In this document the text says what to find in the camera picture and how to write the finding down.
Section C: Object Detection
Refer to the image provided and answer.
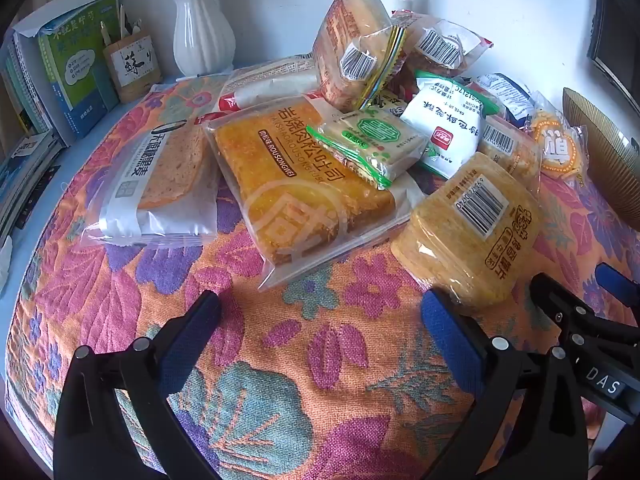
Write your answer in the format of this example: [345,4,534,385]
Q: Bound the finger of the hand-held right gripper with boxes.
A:
[596,263,640,309]
[529,273,640,357]

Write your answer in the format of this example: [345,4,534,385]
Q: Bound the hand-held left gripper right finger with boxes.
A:
[421,289,590,480]

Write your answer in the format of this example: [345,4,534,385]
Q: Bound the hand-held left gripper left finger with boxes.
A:
[52,290,223,480]

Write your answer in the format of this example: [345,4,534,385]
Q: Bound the yellow cake slice packet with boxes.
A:
[390,150,546,311]

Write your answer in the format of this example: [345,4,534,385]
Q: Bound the small biscuit packet orange ring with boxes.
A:
[527,92,591,188]

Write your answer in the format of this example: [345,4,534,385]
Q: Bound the orange meat floss toast packet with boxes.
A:
[202,95,426,291]

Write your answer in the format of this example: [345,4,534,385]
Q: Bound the floral woven tablecloth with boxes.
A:
[5,67,640,480]

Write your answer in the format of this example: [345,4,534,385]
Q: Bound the brown woven fan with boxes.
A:
[562,87,640,233]

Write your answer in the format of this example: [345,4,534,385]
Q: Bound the brown bread slice packet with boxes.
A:
[82,92,221,248]

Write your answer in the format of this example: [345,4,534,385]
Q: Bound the white green biscuit packet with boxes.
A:
[400,70,501,181]

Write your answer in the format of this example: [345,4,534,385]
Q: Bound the green white pastry packet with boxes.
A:
[306,107,430,191]

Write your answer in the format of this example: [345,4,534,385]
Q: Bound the blue white snack packet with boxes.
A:
[470,72,538,126]

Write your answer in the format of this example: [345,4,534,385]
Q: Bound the stack of flat books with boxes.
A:
[0,130,68,241]

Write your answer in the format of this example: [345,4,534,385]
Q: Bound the long white red-tipped packet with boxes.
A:
[217,55,321,113]

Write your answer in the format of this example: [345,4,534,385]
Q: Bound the bamboo pen holder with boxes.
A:
[102,30,163,104]

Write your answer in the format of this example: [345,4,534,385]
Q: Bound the black monitor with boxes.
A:
[587,0,640,81]

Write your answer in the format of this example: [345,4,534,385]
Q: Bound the red white striped bread packet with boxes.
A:
[390,10,493,81]

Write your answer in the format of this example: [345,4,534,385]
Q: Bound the green book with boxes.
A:
[37,0,123,111]

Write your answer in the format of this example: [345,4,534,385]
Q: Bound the white ribbed vase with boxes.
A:
[173,0,236,78]

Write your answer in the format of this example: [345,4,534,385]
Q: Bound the row of upright books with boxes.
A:
[2,30,56,136]

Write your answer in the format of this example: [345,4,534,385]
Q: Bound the round bread packet striped ends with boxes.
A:
[312,0,408,113]

